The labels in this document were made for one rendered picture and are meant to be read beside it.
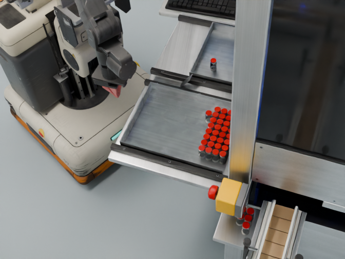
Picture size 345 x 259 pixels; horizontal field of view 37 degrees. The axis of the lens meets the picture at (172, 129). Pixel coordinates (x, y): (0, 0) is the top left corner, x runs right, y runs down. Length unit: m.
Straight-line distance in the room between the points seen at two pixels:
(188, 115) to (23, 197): 1.25
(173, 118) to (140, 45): 1.53
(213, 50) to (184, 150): 0.45
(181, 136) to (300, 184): 0.46
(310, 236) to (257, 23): 0.83
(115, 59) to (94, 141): 1.15
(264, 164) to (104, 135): 1.25
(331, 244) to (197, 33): 0.89
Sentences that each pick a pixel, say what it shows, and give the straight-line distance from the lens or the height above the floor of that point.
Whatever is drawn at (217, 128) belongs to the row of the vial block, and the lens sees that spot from 1.62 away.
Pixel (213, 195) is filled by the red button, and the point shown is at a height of 1.01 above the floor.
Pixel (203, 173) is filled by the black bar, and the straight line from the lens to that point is 1.56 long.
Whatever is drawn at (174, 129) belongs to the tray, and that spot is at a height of 0.88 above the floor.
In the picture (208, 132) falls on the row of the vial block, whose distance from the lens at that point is 1.61.
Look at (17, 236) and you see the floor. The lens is 2.62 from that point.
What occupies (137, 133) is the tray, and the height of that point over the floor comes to 0.88.
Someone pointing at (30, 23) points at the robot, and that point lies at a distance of 2.26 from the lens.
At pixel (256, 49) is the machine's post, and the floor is 1.52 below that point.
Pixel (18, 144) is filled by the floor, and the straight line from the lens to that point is 2.90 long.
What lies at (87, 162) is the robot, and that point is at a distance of 2.45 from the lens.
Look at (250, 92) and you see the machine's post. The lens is 1.12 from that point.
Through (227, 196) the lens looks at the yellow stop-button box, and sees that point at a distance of 1.38.
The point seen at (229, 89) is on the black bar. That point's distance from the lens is 1.75.
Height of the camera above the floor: 2.25
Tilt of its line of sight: 54 degrees down
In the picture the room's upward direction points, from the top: 6 degrees counter-clockwise
